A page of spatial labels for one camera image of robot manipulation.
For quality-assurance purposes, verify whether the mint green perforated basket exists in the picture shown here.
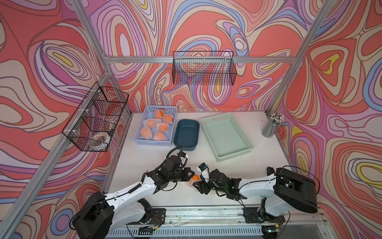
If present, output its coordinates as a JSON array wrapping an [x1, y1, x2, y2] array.
[[201, 113, 254, 162]]

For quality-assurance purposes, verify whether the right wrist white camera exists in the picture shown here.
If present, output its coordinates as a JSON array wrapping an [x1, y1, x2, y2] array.
[[198, 163, 209, 173]]

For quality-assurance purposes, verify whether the black stapler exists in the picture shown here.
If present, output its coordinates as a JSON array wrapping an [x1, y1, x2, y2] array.
[[266, 167, 275, 176]]

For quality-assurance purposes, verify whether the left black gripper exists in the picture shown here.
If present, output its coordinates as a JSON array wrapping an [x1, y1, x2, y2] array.
[[167, 168, 197, 183]]

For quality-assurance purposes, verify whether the tape roll in wire basket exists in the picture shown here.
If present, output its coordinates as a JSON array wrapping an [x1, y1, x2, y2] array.
[[89, 132, 108, 148]]

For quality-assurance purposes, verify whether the lavender perforated plastic basket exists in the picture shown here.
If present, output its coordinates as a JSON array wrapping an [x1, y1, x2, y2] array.
[[134, 105, 178, 146]]

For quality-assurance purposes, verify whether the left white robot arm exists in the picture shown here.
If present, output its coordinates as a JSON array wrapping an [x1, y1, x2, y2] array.
[[70, 151, 195, 239]]

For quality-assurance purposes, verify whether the black wire basket back wall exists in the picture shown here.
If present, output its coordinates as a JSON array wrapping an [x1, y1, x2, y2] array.
[[172, 50, 237, 86]]

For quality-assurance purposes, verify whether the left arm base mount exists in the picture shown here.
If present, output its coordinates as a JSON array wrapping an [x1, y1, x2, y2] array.
[[130, 208, 166, 226]]

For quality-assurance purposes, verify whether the black wire basket wall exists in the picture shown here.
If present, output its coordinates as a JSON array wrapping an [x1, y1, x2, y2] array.
[[62, 83, 129, 152], [172, 50, 237, 86]]

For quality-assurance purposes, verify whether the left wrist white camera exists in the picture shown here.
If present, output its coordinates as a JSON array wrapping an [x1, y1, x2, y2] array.
[[177, 151, 188, 159]]

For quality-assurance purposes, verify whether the dark teal plastic tray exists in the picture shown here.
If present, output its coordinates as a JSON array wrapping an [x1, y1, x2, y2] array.
[[173, 119, 200, 151]]

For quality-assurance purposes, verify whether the wrist white camera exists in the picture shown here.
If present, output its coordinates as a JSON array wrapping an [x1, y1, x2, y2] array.
[[177, 151, 188, 159], [198, 163, 209, 173]]

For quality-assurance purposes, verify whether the metal cup of pencils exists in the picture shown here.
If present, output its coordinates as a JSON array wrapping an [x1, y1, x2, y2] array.
[[262, 113, 285, 138]]

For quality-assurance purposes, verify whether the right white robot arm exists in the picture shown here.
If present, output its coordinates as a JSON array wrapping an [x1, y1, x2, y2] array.
[[193, 165, 318, 217]]

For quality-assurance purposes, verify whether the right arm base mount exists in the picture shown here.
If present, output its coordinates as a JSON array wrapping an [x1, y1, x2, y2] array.
[[243, 207, 286, 224]]

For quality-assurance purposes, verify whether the black wire basket left wall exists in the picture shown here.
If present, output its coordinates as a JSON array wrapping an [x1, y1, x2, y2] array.
[[62, 83, 129, 152]]

